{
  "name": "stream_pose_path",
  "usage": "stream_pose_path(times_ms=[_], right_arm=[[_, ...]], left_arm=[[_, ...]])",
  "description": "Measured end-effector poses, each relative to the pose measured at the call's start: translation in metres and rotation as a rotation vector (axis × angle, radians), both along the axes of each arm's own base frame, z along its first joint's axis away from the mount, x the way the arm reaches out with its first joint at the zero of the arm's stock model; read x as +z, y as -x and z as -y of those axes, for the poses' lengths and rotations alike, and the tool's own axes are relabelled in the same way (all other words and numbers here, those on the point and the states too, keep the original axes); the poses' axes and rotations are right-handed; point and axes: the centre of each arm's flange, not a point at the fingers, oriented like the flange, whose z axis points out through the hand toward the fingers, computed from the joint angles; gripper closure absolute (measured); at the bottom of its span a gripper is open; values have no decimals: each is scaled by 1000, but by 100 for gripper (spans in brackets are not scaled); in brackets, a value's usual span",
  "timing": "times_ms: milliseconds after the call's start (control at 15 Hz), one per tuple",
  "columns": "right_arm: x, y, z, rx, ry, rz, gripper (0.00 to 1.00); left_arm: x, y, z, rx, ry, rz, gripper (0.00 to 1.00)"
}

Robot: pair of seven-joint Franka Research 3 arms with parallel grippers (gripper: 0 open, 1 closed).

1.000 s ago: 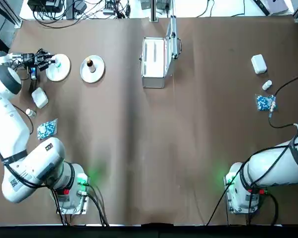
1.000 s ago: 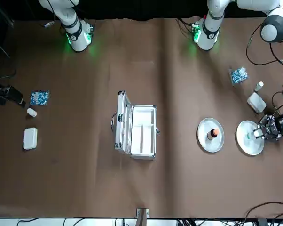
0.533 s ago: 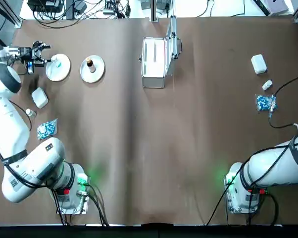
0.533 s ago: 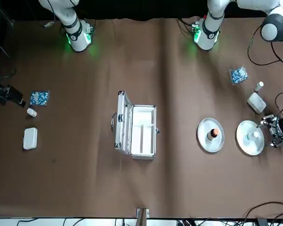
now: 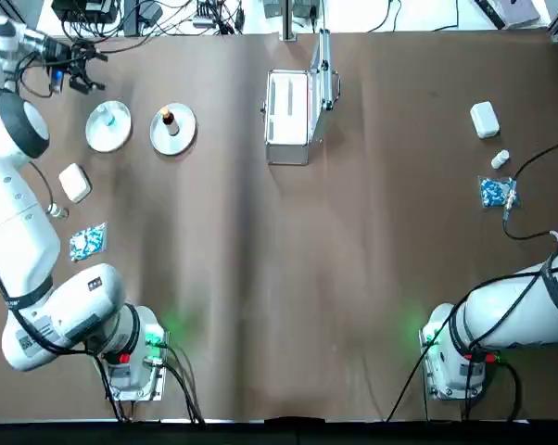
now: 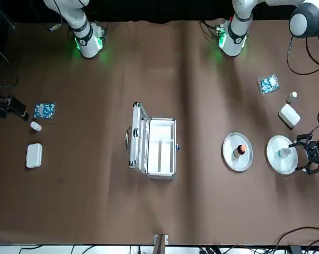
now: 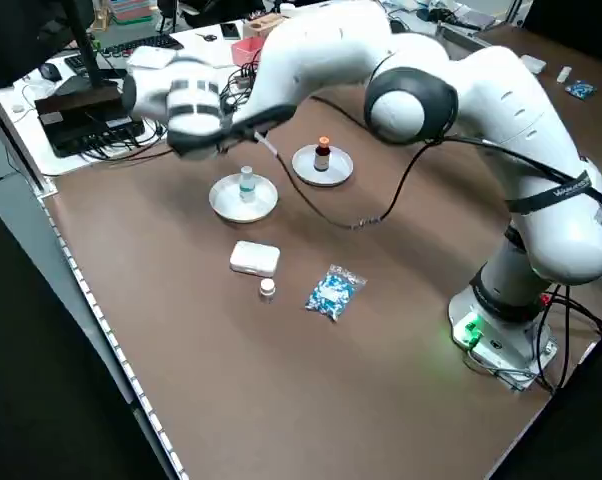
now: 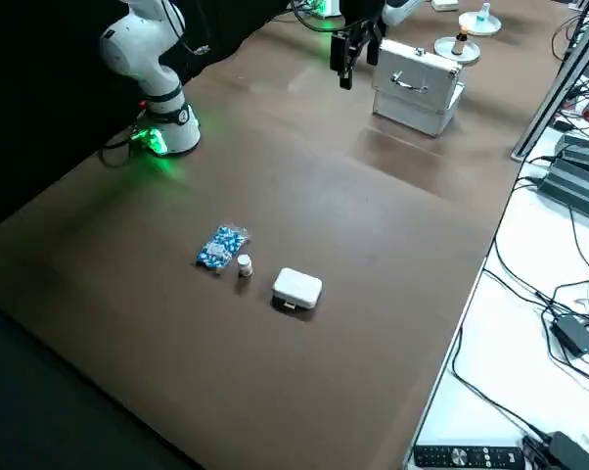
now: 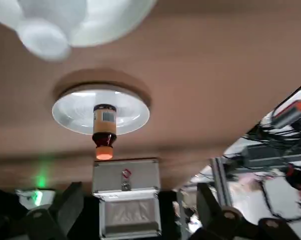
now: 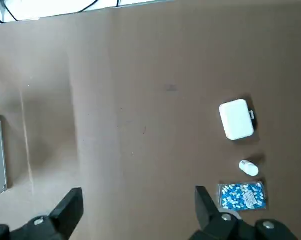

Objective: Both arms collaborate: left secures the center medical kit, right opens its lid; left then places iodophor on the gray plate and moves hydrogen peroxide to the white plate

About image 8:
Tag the bag of blue white capsules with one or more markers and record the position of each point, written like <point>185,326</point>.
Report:
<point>221,246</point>

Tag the white round plate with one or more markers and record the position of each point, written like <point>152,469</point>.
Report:
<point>490,24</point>

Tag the small white pill bottle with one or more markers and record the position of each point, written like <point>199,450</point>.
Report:
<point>244,266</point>

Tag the white green hydrogen peroxide bottle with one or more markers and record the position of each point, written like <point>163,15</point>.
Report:
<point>483,12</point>

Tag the black remote control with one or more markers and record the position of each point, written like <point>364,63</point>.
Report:
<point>466,456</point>

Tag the brown iodophor bottle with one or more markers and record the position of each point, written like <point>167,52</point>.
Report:
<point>460,43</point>

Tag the gray round plate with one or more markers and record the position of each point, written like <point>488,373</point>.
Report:
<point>466,51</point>

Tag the black finned power supply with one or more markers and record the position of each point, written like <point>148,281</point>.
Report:
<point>575,188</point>
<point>583,149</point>

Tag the white rounded plastic box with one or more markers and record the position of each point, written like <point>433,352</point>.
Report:
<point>443,4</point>
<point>298,288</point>

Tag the silver aluminium medical kit case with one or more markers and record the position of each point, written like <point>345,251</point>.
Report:
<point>412,93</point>

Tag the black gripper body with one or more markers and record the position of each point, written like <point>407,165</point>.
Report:
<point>363,14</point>

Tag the aluminium upright post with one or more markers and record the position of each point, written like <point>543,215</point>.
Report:
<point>554,83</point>

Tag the black laptop power brick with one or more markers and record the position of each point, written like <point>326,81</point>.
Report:
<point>566,453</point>
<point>575,335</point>

